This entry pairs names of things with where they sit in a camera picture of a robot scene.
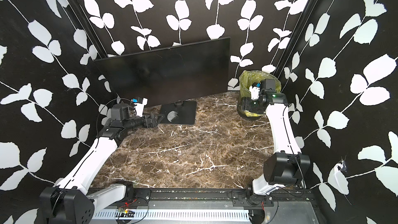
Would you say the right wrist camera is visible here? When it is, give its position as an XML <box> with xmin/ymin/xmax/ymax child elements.
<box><xmin>249</xmin><ymin>83</ymin><xmax>261</xmax><ymax>101</ymax></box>

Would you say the white ventilated cable duct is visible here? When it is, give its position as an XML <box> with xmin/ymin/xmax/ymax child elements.
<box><xmin>92</xmin><ymin>209</ymin><xmax>250</xmax><ymax>223</ymax></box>

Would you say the black computer monitor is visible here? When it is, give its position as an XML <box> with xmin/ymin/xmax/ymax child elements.
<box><xmin>94</xmin><ymin>37</ymin><xmax>230</xmax><ymax>106</ymax></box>

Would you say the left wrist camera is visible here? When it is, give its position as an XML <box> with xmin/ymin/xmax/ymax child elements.
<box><xmin>131</xmin><ymin>97</ymin><xmax>148</xmax><ymax>117</ymax></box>

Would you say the bin with yellow bag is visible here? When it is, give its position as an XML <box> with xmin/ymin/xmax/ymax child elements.
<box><xmin>237</xmin><ymin>71</ymin><xmax>282</xmax><ymax>121</ymax></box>

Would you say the black monitor stand base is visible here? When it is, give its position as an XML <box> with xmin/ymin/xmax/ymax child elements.
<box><xmin>160</xmin><ymin>101</ymin><xmax>197</xmax><ymax>125</ymax></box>

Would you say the small green circuit board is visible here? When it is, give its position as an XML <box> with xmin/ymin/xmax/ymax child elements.
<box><xmin>115</xmin><ymin>208</ymin><xmax>136</xmax><ymax>220</ymax></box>

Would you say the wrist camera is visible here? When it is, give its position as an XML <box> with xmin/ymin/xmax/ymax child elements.
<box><xmin>131</xmin><ymin>97</ymin><xmax>148</xmax><ymax>117</ymax></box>
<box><xmin>249</xmin><ymin>83</ymin><xmax>261</xmax><ymax>101</ymax></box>

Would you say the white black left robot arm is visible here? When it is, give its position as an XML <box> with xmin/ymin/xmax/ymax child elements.
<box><xmin>39</xmin><ymin>98</ymin><xmax>165</xmax><ymax>224</ymax></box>

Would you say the black mounting rail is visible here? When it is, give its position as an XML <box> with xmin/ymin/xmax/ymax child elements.
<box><xmin>124</xmin><ymin>188</ymin><xmax>318</xmax><ymax>209</ymax></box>

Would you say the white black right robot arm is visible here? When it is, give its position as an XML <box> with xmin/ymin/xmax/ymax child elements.
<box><xmin>240</xmin><ymin>79</ymin><xmax>311</xmax><ymax>196</ymax></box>

